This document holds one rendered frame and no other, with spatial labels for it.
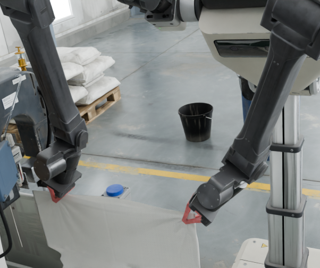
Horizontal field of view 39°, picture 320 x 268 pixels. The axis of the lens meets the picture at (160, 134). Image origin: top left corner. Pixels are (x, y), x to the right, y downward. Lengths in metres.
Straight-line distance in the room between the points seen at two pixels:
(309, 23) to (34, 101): 0.89
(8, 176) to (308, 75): 0.86
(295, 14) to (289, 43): 0.05
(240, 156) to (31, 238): 1.30
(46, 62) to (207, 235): 1.91
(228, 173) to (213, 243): 1.70
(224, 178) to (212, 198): 0.05
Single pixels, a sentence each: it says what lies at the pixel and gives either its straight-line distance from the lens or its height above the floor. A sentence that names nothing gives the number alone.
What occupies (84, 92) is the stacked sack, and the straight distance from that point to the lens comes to 4.42.
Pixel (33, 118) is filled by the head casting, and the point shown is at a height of 1.20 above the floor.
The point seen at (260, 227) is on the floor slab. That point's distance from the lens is 2.75.
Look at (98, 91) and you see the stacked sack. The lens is 4.63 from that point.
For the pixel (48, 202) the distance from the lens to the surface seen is 1.34.
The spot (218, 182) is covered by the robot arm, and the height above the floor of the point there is 1.17.
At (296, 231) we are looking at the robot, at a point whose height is 0.61.
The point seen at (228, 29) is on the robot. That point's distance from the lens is 1.25.
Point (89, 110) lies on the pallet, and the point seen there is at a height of 0.12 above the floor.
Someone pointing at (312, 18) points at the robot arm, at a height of 1.51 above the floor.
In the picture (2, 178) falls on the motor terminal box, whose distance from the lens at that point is 0.93.
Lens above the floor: 1.66
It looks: 24 degrees down
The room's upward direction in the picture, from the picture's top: 8 degrees counter-clockwise
